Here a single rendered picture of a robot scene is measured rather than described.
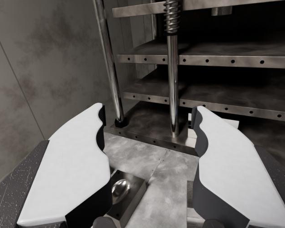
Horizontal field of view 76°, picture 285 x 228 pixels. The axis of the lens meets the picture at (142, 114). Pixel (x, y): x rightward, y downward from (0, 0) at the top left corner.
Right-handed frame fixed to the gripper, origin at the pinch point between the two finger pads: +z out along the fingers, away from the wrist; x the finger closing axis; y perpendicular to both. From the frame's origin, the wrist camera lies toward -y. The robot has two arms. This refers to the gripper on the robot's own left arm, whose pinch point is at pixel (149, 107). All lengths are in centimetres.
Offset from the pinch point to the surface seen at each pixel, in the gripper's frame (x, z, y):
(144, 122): 3, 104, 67
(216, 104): 40, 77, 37
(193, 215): 19, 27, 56
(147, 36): 11, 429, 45
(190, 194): 19, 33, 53
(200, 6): 25, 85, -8
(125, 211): -5, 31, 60
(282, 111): 66, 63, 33
